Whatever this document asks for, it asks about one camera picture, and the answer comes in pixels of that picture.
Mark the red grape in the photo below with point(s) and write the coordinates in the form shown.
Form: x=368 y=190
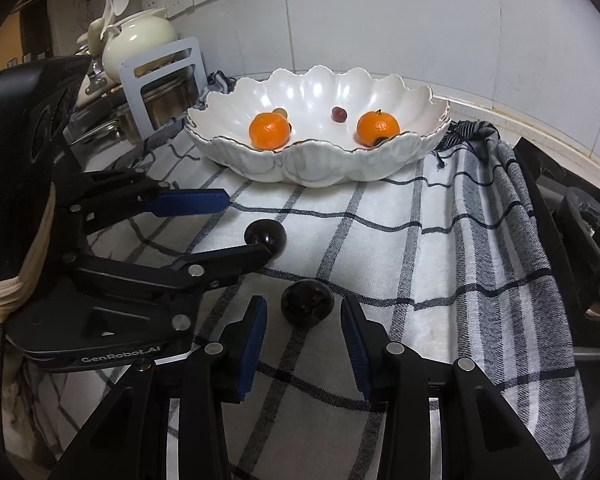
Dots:
x=338 y=114

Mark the glass pot lid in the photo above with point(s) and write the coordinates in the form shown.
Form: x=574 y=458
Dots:
x=95 y=130

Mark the grey dish rack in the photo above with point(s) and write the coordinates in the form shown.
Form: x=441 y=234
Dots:
x=130 y=90

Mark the grey checked cloth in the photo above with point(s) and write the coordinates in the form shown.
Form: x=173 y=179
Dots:
x=430 y=285

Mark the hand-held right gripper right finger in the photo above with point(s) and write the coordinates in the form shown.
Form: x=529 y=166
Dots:
x=357 y=350

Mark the steel pot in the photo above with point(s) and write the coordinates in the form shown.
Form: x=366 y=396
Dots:
x=170 y=100

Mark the white scalloped bowl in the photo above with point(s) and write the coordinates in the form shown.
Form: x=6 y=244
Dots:
x=310 y=95

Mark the orange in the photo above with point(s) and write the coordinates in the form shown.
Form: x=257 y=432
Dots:
x=269 y=131
x=377 y=127

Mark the cream ceramic teapot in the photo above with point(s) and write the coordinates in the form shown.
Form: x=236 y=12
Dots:
x=140 y=40

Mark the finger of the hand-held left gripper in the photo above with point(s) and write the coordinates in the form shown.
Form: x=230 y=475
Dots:
x=230 y=262
x=190 y=202

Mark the dark plum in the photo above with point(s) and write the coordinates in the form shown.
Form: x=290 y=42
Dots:
x=307 y=302
x=267 y=232

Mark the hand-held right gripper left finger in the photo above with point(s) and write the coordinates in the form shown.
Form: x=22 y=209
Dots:
x=255 y=345

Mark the black stove burner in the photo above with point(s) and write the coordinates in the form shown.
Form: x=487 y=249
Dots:
x=595 y=240

